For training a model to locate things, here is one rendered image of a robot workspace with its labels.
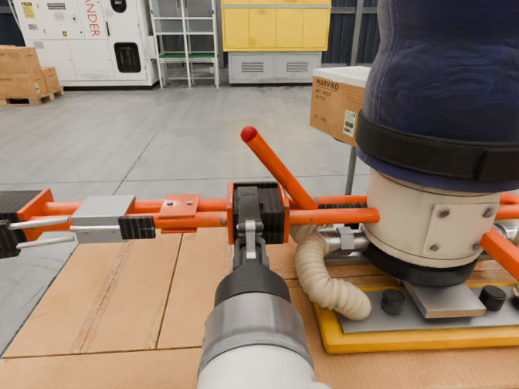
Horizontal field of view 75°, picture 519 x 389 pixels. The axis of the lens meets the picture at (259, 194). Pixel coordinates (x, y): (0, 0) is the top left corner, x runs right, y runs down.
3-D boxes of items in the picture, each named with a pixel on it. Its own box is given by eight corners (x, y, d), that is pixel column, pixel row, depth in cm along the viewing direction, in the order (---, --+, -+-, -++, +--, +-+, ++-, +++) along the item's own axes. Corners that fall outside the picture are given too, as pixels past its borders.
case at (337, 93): (309, 125, 252) (313, 69, 234) (352, 120, 267) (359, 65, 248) (361, 150, 203) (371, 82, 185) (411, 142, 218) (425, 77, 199)
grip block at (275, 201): (281, 211, 55) (283, 177, 52) (289, 246, 46) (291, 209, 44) (229, 212, 55) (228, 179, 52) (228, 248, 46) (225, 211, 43)
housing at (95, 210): (140, 218, 53) (136, 193, 51) (128, 244, 47) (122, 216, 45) (95, 220, 52) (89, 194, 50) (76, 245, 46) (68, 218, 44)
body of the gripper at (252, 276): (208, 290, 29) (215, 230, 37) (215, 356, 32) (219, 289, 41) (296, 286, 29) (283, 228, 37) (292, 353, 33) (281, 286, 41)
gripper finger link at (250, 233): (239, 286, 34) (238, 252, 31) (239, 248, 38) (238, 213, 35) (263, 285, 34) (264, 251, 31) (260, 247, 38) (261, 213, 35)
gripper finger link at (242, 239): (232, 277, 36) (232, 268, 35) (233, 208, 45) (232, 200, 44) (269, 275, 36) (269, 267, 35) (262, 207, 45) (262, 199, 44)
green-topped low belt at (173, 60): (219, 83, 780) (218, 54, 750) (218, 87, 734) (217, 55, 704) (165, 84, 773) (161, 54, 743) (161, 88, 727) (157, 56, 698)
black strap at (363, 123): (469, 123, 56) (476, 98, 55) (602, 181, 36) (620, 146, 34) (337, 124, 55) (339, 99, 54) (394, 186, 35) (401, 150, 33)
